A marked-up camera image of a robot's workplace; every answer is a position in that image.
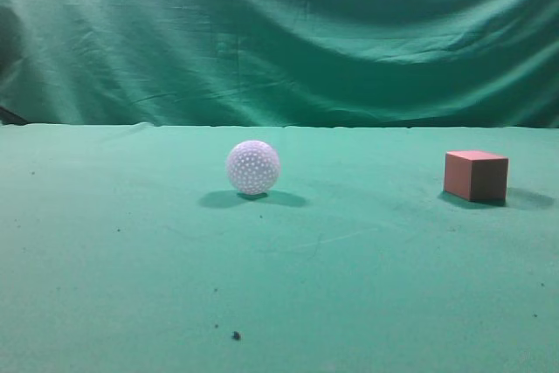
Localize green backdrop cloth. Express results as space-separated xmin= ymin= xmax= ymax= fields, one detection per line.
xmin=1 ymin=0 xmax=558 ymax=128

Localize red cube block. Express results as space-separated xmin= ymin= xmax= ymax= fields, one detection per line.
xmin=443 ymin=150 xmax=509 ymax=202

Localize white dimpled ball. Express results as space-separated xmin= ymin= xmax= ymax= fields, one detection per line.
xmin=225 ymin=140 xmax=280 ymax=195

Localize green table cloth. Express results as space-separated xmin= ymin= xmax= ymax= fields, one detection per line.
xmin=1 ymin=123 xmax=558 ymax=372

